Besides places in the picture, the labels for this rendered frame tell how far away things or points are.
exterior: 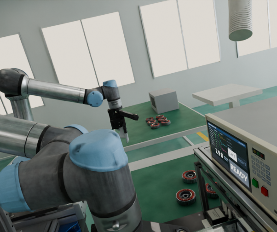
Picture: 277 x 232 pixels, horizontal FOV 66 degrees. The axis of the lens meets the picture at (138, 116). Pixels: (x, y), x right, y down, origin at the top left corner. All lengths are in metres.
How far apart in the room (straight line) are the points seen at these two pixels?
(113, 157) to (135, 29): 5.03
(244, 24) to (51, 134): 1.57
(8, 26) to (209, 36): 4.50
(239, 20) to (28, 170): 1.68
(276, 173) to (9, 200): 0.55
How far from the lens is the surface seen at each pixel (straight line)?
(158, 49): 5.31
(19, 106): 1.21
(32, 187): 0.34
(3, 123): 0.49
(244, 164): 0.73
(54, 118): 5.51
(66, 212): 1.19
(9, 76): 1.07
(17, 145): 0.48
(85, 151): 0.29
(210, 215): 1.00
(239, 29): 1.78
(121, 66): 5.19
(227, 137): 0.77
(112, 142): 0.29
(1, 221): 1.09
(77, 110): 5.36
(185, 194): 1.36
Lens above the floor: 1.60
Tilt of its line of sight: 16 degrees down
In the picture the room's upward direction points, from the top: 14 degrees counter-clockwise
